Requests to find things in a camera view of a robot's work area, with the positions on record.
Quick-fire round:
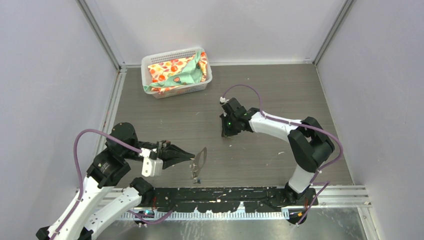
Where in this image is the floral cloth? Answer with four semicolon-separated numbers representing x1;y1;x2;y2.
143;50;208;93

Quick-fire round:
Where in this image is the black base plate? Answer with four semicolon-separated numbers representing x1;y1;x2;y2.
138;186;318;213

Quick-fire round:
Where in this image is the white plastic basket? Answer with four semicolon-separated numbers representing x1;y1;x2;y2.
141;47;213;99

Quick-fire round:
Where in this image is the metal key organizer plate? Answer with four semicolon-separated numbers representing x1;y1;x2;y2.
190;147;207;181

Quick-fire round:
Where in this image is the white cable duct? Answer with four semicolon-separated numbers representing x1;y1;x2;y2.
115;209;291;222

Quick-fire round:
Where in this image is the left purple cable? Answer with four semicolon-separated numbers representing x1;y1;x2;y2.
47;128;179;240

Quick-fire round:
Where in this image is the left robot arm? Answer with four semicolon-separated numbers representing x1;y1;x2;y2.
36;122;196;240

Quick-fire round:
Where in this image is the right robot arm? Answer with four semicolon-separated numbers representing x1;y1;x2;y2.
219;97;335;205

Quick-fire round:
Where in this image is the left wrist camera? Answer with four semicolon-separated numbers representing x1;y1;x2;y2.
139;148;164;177

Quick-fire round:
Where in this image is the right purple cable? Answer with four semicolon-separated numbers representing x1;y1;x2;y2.
219;84;344;227

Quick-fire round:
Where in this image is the purple cable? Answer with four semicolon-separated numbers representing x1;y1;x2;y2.
219;84;344;227
47;128;179;240

